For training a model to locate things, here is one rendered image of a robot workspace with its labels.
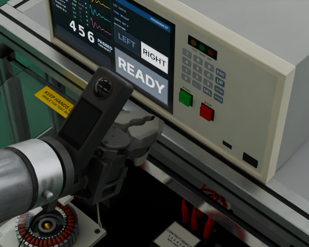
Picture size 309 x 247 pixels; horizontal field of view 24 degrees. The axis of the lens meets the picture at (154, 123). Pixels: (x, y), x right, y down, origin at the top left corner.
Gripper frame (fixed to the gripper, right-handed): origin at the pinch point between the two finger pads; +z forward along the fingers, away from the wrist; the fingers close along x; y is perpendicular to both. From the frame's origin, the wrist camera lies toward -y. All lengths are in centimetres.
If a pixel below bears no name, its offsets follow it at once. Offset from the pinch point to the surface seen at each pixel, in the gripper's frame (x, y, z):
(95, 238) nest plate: -13.4, 37.5, 15.5
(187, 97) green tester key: 0.6, -2.6, 4.8
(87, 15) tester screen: -19.3, -5.7, 4.0
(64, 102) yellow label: -21.0, 10.6, 6.0
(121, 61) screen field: -12.6, -1.1, 6.1
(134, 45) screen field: -9.8, -5.5, 4.1
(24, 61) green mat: -62, 30, 39
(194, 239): 5.6, 22.9, 14.0
